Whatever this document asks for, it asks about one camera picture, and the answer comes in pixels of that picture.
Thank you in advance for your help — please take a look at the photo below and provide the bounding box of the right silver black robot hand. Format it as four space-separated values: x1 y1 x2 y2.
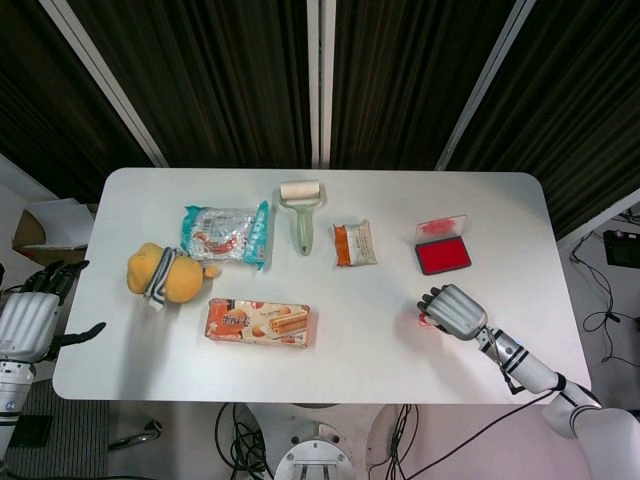
416 283 489 343

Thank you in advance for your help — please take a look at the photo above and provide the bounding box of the black box device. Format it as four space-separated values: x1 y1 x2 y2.
601 228 635 268

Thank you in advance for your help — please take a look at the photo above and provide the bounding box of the grey ribbed floor mat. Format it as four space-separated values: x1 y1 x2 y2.
0 383 110 480

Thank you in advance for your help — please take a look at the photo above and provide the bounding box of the white partition base bar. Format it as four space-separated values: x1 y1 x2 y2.
554 187 640 242

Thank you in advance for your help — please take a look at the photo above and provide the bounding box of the green handled lint roller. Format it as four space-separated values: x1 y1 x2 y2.
277 179 329 258

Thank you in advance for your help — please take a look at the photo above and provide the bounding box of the chrome metal floor piece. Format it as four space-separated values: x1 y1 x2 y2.
108 419 164 450

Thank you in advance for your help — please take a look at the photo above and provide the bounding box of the red ink pad case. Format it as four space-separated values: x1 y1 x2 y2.
413 214 474 277

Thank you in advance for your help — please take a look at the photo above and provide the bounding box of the orange white snack packet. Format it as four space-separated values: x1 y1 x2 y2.
327 218 378 269

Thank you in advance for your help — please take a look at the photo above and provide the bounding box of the white upright partition post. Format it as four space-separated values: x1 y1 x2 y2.
305 0 336 169

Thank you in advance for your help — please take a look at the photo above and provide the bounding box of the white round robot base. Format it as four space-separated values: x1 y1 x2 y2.
243 402 402 480

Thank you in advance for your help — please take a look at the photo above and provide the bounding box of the black cable under table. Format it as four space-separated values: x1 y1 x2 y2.
214 402 275 480
383 403 422 480

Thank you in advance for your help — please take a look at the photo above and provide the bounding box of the orange egg roll box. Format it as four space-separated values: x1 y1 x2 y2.
205 297 318 350

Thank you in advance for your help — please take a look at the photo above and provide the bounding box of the white slanted partition post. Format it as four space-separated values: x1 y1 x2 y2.
433 0 537 172
38 0 170 169

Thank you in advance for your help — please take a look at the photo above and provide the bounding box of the cardboard box with white lid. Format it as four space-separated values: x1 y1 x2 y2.
11 197 97 252

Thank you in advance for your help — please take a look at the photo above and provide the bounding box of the dark ribbed partition panel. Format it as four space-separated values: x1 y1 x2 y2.
66 0 317 169
439 0 640 237
0 0 157 201
329 0 512 170

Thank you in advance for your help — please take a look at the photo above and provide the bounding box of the teal silver snack bag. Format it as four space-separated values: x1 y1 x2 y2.
179 199 272 273

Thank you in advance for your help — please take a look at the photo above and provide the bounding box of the black phone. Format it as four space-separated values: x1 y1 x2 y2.
8 414 54 449

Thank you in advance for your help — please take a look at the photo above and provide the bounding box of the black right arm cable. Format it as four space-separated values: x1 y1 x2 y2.
399 344 569 480

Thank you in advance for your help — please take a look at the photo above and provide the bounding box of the yellow plush toy with scarf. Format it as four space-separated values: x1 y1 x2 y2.
126 241 224 314

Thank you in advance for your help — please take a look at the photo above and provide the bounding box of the black floor cable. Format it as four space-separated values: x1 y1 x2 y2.
569 230 617 362
583 307 640 332

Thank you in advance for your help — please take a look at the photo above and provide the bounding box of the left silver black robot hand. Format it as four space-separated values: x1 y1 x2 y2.
0 259 108 362

